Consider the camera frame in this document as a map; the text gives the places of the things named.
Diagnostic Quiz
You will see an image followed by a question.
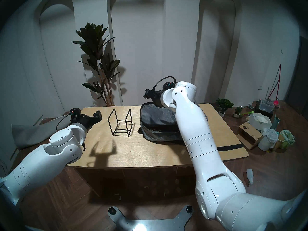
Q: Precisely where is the tall potted plant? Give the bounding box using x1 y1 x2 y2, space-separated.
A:
72 23 121 106

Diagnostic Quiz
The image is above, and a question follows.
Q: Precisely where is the black wire book stand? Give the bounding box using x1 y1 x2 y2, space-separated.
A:
108 109 133 137

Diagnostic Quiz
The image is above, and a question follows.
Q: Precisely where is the black box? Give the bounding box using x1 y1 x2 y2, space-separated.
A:
254 102 273 120

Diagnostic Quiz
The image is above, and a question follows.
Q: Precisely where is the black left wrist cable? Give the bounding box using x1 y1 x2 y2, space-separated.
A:
56 113 72 131

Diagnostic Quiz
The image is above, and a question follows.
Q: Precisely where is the rolled grey mat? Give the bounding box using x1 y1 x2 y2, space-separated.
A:
11 114 72 150

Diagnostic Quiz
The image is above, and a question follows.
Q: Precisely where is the small leafy potted plant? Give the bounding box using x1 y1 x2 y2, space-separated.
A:
216 98 234 118

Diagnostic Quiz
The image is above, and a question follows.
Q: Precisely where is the tan paper bucket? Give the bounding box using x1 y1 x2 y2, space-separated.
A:
273 133 285 150

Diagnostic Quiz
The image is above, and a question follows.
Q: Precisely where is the clear plastic storage bin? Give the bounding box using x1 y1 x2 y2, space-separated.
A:
259 99 275 114

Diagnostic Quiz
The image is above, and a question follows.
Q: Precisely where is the grey metal robot base plate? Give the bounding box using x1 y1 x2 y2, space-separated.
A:
108 205 194 231

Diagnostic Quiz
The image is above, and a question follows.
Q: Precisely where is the grey black backpack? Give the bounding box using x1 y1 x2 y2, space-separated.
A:
138 102 242 151

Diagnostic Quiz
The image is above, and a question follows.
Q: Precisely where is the white bucket with bag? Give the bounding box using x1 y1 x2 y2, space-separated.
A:
257 128 279 151

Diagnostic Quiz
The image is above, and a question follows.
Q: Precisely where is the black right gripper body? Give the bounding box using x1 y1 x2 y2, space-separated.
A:
149 89 164 107

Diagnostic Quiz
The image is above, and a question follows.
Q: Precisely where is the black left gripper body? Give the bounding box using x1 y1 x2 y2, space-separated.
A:
72 114 96 132

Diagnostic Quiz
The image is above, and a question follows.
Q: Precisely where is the brown cardboard box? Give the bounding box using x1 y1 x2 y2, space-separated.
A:
237 122 263 150

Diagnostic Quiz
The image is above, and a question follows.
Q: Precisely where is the white open box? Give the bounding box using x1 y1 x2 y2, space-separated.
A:
249 113 272 131

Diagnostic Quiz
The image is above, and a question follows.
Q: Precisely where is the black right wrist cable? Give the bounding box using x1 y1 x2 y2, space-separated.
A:
155 76 178 89

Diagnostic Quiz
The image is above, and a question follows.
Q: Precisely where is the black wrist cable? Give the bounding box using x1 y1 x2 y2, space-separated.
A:
56 113 72 131
155 76 178 89

